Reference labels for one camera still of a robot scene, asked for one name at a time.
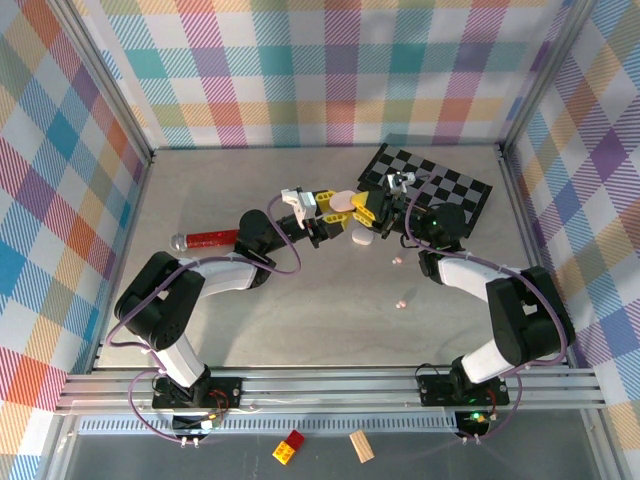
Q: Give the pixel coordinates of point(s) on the pink charging case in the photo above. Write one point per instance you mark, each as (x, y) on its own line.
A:
(343, 201)

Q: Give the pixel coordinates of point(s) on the oval white charging case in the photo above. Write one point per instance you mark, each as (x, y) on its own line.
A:
(362, 237)

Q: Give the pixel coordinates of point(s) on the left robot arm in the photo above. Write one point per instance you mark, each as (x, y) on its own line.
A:
(160, 300)

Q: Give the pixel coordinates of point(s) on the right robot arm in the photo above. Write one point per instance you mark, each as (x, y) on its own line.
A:
(525, 320)

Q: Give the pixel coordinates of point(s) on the red test tube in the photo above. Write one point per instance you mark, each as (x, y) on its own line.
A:
(210, 238)

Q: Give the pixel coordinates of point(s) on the folded black chessboard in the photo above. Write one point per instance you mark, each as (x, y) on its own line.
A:
(460, 180)

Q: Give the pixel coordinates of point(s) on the black controller board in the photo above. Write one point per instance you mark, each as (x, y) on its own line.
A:
(470, 425)
(190, 424)

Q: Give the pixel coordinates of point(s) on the red toy brick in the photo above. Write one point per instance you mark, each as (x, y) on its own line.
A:
(296, 437)

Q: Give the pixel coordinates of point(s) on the yellow toy brick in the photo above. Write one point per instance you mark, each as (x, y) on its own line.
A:
(283, 452)

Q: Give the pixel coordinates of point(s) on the wooden block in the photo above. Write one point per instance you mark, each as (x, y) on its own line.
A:
(361, 446)

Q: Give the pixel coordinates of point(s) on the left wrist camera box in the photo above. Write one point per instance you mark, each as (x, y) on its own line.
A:
(296, 200)

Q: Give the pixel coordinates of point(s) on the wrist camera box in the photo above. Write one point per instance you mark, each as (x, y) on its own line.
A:
(296, 200)
(400, 181)

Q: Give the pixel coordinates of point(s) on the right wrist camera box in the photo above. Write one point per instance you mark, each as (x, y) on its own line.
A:
(400, 181)

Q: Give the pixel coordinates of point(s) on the aluminium table side rail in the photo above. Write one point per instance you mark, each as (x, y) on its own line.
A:
(131, 225)
(517, 200)

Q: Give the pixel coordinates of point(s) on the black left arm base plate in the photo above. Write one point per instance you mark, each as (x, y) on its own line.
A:
(225, 387)

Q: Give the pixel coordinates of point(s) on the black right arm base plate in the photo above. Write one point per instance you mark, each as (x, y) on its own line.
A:
(435, 392)

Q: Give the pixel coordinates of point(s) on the aluminium mounting rail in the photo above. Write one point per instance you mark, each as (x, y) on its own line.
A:
(325, 395)

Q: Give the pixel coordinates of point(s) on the aluminium frame post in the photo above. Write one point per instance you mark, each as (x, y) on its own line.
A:
(105, 75)
(542, 75)

